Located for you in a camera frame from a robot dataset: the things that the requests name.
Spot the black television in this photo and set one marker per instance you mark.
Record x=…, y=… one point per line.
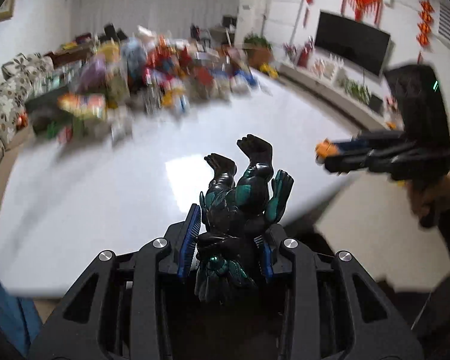
x=356, y=42

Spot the white standing air conditioner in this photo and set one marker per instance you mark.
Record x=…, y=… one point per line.
x=250, y=19

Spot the black green monster figure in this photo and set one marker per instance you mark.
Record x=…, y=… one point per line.
x=235, y=214

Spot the right hand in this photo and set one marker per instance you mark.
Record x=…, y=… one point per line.
x=427, y=202

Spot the blue cloth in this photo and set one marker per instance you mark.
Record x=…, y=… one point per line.
x=20, y=324

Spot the gold framed wall picture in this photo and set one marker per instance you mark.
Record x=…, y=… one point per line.
x=7, y=10

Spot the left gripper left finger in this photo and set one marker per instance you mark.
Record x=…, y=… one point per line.
x=116, y=308

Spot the potted green plant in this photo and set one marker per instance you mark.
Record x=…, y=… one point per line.
x=258, y=50

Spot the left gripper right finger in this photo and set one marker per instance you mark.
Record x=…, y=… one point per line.
x=330, y=307

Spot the orange snack bag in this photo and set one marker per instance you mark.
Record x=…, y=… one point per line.
x=84, y=106

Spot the floral patterned sofa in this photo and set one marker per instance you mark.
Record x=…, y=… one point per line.
x=17, y=78

